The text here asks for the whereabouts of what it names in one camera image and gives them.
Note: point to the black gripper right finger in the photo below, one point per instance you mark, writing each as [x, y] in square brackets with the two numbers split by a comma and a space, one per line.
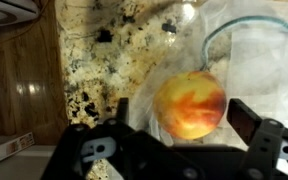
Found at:
[264, 140]

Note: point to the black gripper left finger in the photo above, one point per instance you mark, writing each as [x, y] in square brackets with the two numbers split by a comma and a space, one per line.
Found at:
[70, 150]

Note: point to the yellow red peach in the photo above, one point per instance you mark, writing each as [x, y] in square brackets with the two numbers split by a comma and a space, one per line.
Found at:
[189, 105]

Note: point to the clear plastic produce bag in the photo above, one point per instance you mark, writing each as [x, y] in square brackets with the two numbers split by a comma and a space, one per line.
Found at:
[257, 66]

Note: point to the flat cardboard box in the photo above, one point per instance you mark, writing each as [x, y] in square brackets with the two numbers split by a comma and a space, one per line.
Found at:
[7, 150]

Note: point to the white round device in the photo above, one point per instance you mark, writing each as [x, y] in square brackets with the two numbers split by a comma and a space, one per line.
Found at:
[7, 11]

